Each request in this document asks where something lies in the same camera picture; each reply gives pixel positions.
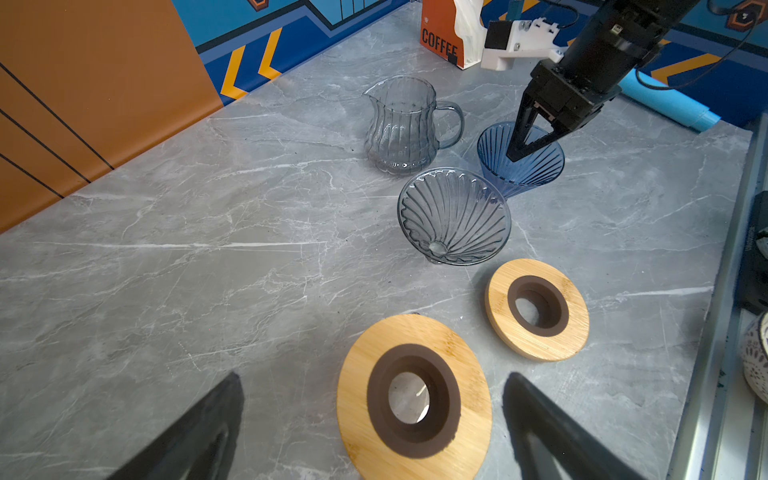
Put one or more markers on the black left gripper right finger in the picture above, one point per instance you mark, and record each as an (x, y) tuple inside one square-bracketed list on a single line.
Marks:
[(544, 436)]

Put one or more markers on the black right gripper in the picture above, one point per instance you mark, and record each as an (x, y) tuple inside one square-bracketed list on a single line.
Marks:
[(558, 99)]

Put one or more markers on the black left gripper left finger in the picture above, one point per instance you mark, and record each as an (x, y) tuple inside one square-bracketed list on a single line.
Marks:
[(201, 444)]

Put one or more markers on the blue glass dripper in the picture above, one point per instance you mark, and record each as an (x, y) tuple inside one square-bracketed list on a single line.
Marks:
[(513, 178)]

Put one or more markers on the wooden ring holder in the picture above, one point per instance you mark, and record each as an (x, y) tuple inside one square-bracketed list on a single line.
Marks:
[(537, 311), (413, 402)]

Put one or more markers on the coffee filter pack orange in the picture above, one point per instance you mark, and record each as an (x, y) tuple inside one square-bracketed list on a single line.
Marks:
[(453, 30)]

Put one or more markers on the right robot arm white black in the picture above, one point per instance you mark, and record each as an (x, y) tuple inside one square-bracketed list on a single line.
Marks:
[(619, 37)]

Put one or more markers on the grey glass dripper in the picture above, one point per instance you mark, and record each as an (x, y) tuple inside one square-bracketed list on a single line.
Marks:
[(453, 216)]

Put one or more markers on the light blue cylinder roll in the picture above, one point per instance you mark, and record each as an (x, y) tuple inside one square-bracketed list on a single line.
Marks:
[(670, 103)]

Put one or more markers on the grey glass pitcher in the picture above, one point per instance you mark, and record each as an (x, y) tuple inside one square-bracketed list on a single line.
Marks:
[(401, 139)]

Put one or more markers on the white woven trivet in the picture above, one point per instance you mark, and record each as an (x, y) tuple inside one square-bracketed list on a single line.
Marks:
[(753, 352)]

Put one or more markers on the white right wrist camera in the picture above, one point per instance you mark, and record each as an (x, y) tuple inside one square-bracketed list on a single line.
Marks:
[(508, 40)]

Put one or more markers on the aluminium front rail frame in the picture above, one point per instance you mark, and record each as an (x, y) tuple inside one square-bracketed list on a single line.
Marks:
[(723, 429)]

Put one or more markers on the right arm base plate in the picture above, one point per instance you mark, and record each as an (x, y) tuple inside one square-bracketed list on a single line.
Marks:
[(751, 292)]

